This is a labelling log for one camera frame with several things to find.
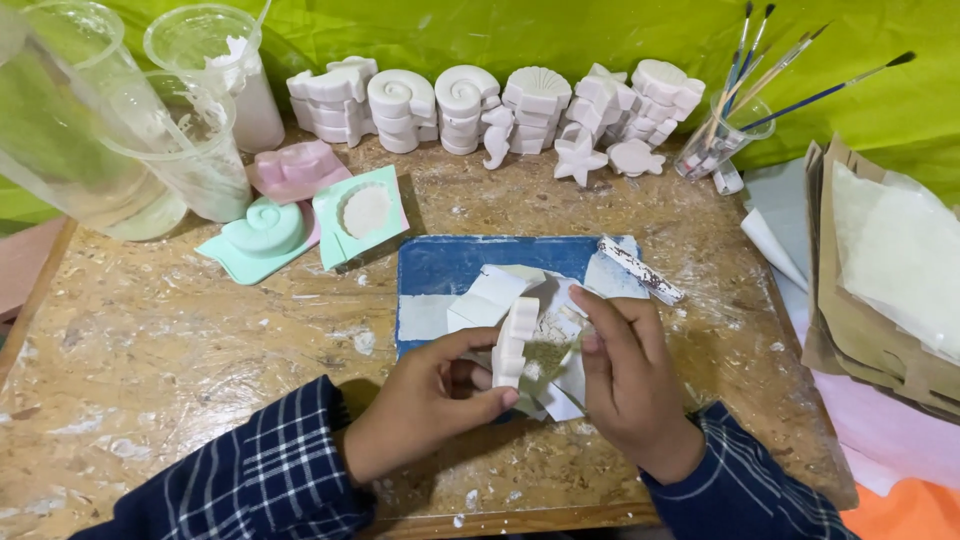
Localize sandpaper sheet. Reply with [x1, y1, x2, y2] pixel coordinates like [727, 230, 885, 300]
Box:
[516, 271, 603, 423]

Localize pink silicone mould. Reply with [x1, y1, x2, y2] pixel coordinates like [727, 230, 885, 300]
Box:
[245, 138, 354, 206]

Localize plaster-smeared clear cup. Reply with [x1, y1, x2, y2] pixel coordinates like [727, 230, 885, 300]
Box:
[99, 70, 255, 225]

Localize tall clear plastic cup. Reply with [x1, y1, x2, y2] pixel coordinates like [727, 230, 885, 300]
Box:
[0, 0, 189, 243]

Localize plaster-stained scraper stick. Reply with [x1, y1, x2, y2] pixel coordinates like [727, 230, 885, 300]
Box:
[597, 235, 686, 307]

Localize clear cup with white plaster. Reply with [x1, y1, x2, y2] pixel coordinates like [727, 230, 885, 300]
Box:
[141, 3, 287, 156]

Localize clear brush cup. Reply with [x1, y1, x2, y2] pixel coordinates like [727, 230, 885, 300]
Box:
[672, 89, 777, 183]

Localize blue work mat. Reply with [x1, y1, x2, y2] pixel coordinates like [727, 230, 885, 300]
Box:
[394, 234, 651, 362]

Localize pink sheet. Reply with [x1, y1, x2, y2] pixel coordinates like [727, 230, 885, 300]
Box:
[771, 268, 960, 498]

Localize row of stacked plaster casts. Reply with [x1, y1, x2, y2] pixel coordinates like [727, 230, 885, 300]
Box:
[285, 55, 708, 158]

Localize round plaster cast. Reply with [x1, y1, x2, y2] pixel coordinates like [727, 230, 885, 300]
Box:
[341, 183, 394, 240]

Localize wooden-handled paintbrush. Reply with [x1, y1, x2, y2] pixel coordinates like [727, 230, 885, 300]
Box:
[716, 22, 832, 125]
[705, 31, 813, 145]

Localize clear stirring stick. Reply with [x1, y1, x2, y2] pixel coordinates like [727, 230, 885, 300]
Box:
[243, 0, 273, 60]

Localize white paper sheets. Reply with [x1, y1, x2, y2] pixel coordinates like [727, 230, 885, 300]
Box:
[740, 156, 816, 295]

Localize long blue-handled paintbrush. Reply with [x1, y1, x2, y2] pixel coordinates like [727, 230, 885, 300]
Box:
[737, 50, 918, 133]

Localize white folded paper piece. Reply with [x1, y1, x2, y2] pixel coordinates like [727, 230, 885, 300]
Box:
[447, 263, 549, 333]

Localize white plaster fish figure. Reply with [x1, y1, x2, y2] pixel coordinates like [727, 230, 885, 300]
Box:
[606, 138, 667, 180]

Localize person's left hand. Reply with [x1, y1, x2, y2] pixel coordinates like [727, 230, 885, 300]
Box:
[343, 327, 521, 486]

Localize white plaster starfish figure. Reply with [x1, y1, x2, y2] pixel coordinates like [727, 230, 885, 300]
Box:
[552, 134, 610, 189]

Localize clear plastic bags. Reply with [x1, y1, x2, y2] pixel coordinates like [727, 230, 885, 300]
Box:
[830, 160, 960, 363]

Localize stack of brown paper bags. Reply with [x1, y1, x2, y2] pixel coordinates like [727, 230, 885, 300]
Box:
[800, 134, 960, 426]

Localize mint snail shell mould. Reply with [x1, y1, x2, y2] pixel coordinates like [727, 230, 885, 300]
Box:
[195, 195, 323, 287]

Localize short blue-handled paintbrush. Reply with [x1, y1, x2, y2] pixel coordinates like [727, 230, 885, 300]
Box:
[721, 3, 777, 110]
[724, 0, 754, 95]

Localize orange sheet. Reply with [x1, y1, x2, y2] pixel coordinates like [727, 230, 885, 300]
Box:
[839, 477, 960, 540]

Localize white plaster seahorse figure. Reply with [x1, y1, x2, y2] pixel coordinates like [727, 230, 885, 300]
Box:
[480, 104, 516, 172]
[491, 296, 541, 390]

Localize mint square mould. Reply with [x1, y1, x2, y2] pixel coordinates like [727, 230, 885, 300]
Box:
[311, 164, 412, 273]

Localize green backdrop cloth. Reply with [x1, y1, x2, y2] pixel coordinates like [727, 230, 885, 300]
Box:
[0, 0, 960, 235]

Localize small white tube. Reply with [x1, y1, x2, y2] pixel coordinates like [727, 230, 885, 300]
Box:
[711, 160, 746, 197]

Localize person's right hand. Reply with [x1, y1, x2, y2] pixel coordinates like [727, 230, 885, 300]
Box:
[567, 284, 707, 486]

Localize pink board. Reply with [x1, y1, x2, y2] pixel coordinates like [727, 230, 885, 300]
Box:
[0, 215, 78, 325]

